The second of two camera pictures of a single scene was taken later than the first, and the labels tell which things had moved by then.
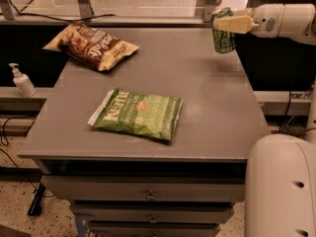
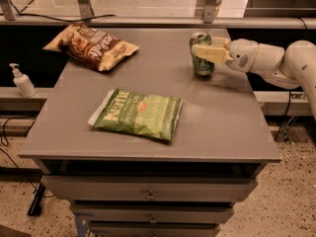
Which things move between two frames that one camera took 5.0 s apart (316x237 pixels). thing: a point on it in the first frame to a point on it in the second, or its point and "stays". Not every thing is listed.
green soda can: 223,41 to 202,67
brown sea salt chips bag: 90,45 stays
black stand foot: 35,208 stays
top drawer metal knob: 150,197 stays
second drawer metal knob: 153,220 stays
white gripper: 266,20 to 242,55
